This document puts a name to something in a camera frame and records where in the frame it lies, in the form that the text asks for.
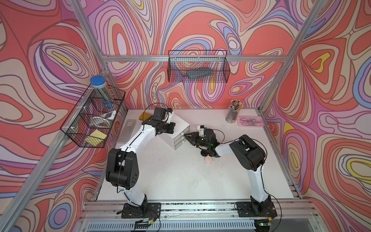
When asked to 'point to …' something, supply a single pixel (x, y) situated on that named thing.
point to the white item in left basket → (110, 115)
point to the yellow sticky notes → (96, 137)
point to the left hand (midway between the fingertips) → (174, 127)
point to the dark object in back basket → (198, 73)
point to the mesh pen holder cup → (235, 105)
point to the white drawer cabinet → (178, 137)
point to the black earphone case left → (204, 152)
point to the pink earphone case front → (208, 159)
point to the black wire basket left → (90, 121)
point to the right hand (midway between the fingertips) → (184, 139)
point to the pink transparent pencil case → (250, 121)
